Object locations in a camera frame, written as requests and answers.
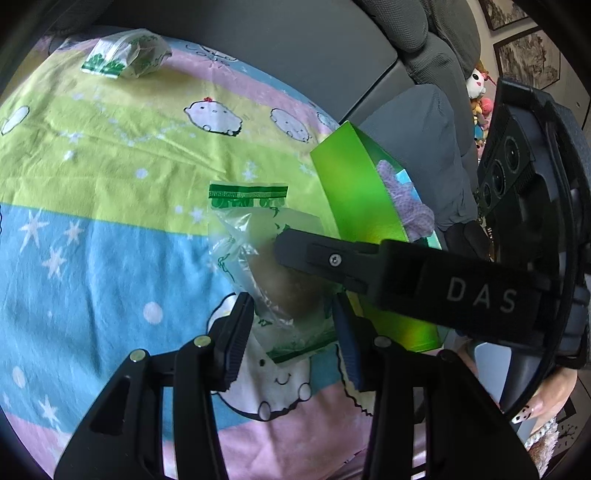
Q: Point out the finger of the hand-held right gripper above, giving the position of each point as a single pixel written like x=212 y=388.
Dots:
x=323 y=258

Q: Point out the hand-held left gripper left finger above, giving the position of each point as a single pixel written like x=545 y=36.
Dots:
x=236 y=353

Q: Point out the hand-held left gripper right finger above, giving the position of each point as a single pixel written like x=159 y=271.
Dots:
x=348 y=350

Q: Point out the green cardboard box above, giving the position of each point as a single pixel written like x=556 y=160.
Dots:
x=351 y=194

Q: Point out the plastic bag with green strip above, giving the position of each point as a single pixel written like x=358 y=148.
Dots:
x=240 y=230

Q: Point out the purple bath loofah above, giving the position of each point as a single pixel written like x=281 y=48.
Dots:
x=406 y=203

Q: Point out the plastic bag with green label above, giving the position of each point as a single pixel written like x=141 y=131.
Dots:
x=134 y=50

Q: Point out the person's right hand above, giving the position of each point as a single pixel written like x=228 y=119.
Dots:
x=556 y=387

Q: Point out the dark cloth object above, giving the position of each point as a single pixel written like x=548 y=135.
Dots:
x=466 y=237

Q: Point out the blue-grey cushion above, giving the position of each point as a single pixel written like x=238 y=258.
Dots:
x=434 y=138

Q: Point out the pile of colourful plush toys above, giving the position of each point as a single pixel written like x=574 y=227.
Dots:
x=482 y=115

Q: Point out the printed cartoon blanket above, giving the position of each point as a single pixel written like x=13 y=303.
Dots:
x=92 y=230

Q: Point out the white plush toy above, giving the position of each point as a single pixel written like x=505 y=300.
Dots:
x=475 y=83

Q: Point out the grey sofa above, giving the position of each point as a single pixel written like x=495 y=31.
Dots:
x=300 y=41

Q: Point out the framed ink picture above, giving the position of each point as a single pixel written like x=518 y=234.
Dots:
x=526 y=55
x=501 y=11

